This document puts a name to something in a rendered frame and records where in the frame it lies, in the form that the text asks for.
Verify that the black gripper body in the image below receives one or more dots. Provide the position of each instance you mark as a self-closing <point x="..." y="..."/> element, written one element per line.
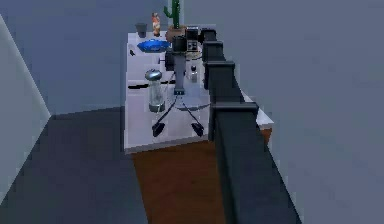
<point x="179" y="70"/>

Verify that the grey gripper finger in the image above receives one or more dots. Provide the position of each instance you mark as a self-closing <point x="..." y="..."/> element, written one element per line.
<point x="166" y="115"/>
<point x="190" y="115"/>

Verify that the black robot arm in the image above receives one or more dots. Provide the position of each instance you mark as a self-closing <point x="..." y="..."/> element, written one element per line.
<point x="246" y="160"/>

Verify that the small glass shaker black cap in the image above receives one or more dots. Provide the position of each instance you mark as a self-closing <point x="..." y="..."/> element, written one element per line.
<point x="194" y="75"/>

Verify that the large glass shaker silver cap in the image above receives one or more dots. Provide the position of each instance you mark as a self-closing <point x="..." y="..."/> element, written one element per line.
<point x="156" y="91"/>

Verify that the white-topped brown counter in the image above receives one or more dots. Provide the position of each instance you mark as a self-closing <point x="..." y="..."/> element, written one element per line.
<point x="143" y="130"/>

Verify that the blue plate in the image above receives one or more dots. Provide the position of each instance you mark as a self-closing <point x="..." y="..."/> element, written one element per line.
<point x="153" y="45"/>

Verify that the green cactus in brown pot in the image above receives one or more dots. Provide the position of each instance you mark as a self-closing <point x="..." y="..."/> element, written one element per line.
<point x="175" y="20"/>

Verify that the orange figurine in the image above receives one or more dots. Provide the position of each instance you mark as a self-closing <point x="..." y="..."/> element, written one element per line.
<point x="156" y="24"/>

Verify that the grey cup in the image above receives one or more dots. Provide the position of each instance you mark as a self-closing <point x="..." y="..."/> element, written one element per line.
<point x="141" y="29"/>

